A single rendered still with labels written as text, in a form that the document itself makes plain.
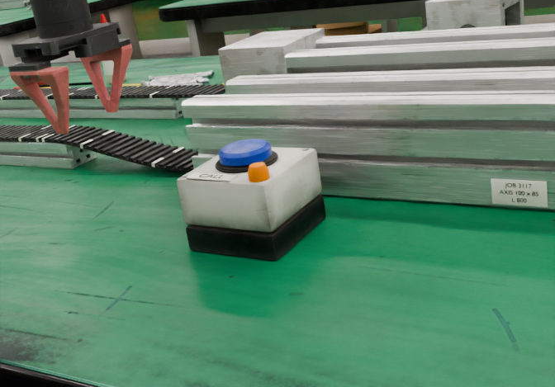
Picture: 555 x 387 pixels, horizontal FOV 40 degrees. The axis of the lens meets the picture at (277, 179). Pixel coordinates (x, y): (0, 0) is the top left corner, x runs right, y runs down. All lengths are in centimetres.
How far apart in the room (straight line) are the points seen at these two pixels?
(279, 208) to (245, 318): 10
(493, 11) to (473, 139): 45
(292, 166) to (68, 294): 19
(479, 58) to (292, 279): 34
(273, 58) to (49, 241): 34
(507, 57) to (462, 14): 27
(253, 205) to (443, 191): 16
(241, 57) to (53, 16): 21
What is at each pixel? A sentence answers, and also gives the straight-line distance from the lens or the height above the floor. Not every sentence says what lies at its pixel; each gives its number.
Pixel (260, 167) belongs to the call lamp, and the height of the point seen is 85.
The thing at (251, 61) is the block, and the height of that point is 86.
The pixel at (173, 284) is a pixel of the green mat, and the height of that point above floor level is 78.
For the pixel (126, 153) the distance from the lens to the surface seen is 82.
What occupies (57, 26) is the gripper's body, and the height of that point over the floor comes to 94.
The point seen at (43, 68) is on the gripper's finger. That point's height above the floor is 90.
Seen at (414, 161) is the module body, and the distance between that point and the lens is 61.
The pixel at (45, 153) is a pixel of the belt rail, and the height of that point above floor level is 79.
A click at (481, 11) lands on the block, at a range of 101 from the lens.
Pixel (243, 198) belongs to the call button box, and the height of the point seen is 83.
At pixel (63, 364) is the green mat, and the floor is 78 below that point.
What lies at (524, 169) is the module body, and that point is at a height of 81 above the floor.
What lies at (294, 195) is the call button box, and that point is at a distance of 55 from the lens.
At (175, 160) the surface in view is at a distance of 79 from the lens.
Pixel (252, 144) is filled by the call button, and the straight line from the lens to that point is 56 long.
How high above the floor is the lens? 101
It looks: 19 degrees down
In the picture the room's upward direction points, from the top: 9 degrees counter-clockwise
